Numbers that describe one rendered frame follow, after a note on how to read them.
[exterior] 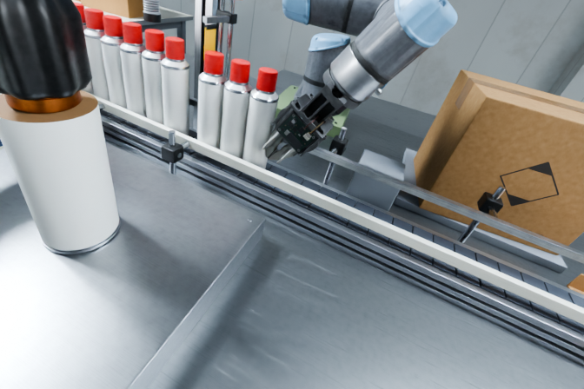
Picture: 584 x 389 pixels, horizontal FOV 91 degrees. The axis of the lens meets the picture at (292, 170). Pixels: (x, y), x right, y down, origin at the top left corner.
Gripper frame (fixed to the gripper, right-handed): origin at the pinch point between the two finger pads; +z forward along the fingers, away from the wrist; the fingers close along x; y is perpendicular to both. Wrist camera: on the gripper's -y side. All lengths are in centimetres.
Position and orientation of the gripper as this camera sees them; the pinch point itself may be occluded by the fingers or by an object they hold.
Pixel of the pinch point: (274, 152)
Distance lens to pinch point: 56.8
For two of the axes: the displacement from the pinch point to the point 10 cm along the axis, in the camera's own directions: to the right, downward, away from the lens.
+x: 6.7, 7.3, 0.8
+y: -4.0, 4.5, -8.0
